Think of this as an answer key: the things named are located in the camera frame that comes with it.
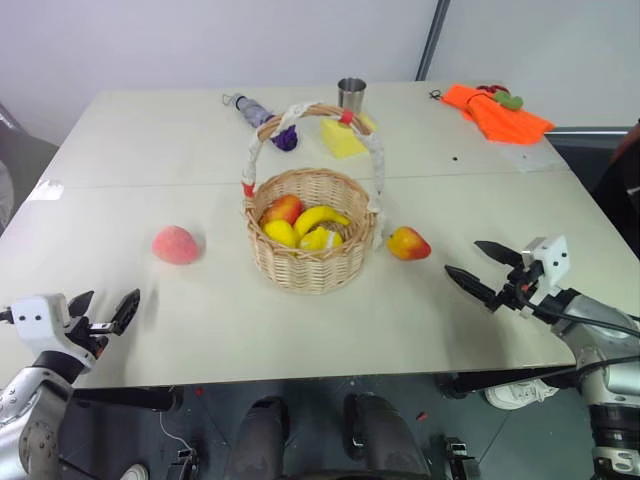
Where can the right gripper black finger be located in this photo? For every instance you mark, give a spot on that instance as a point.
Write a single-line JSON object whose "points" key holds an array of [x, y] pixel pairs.
{"points": [[470, 282], [500, 253]]}

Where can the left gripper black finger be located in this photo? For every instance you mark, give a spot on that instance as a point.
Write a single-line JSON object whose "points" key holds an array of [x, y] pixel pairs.
{"points": [[127, 310], [80, 304]]}

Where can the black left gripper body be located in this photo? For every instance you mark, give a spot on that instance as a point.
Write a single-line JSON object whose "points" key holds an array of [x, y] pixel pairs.
{"points": [[90, 337]]}

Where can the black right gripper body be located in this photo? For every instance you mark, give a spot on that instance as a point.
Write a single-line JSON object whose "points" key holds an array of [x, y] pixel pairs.
{"points": [[517, 290]]}

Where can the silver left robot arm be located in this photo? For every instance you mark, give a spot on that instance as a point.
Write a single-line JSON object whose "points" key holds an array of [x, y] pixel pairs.
{"points": [[30, 420]]}

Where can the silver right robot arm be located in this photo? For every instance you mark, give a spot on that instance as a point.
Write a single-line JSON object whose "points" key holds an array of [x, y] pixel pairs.
{"points": [[610, 385]]}

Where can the red yellow mango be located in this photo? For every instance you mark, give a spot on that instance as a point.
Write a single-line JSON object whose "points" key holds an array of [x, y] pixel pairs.
{"points": [[407, 244]]}

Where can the pink peach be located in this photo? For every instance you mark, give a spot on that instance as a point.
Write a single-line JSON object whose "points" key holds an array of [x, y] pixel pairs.
{"points": [[175, 245]]}

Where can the white sneaker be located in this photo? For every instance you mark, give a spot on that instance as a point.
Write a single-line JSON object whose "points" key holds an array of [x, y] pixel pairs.
{"points": [[520, 395], [134, 472]]}

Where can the orange cloth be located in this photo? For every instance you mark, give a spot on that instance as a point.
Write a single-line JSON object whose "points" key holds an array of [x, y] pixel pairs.
{"points": [[500, 120]]}

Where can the person in dark clothes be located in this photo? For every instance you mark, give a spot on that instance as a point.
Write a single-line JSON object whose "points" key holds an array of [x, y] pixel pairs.
{"points": [[620, 185]]}

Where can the green red plush toy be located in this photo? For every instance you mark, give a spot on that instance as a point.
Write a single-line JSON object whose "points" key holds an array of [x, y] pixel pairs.
{"points": [[510, 100]]}

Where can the yellow banana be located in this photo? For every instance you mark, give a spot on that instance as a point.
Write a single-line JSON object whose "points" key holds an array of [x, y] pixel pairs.
{"points": [[317, 216]]}

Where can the yellow lemon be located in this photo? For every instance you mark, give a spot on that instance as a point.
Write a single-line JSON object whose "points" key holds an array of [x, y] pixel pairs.
{"points": [[280, 232]]}

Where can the dark rounded robot leg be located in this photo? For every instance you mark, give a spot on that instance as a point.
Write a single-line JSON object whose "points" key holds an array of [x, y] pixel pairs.
{"points": [[262, 440], [385, 440]]}

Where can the red yellow apple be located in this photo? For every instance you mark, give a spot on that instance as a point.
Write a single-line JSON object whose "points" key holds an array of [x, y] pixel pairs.
{"points": [[282, 209]]}

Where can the yellow sponge block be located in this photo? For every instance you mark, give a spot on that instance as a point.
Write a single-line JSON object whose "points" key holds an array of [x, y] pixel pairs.
{"points": [[340, 140]]}

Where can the stainless steel cup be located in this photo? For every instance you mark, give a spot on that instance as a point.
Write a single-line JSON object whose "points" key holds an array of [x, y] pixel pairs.
{"points": [[351, 95]]}

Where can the folded grey purple umbrella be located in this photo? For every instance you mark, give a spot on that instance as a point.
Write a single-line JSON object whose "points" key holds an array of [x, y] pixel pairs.
{"points": [[252, 112]]}

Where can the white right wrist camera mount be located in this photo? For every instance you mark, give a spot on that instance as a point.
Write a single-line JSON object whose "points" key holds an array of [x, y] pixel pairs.
{"points": [[552, 262]]}

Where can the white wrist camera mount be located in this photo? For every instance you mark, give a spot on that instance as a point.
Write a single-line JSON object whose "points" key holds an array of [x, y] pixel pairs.
{"points": [[552, 262], [37, 320]]}

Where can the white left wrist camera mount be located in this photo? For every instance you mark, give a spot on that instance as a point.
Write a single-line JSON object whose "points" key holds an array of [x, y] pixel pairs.
{"points": [[37, 320]]}

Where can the black table frame bar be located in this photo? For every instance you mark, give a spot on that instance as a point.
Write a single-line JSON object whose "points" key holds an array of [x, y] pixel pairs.
{"points": [[500, 382], [130, 399]]}

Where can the grey wall post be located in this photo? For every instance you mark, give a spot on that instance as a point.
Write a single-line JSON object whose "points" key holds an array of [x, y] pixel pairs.
{"points": [[431, 40]]}

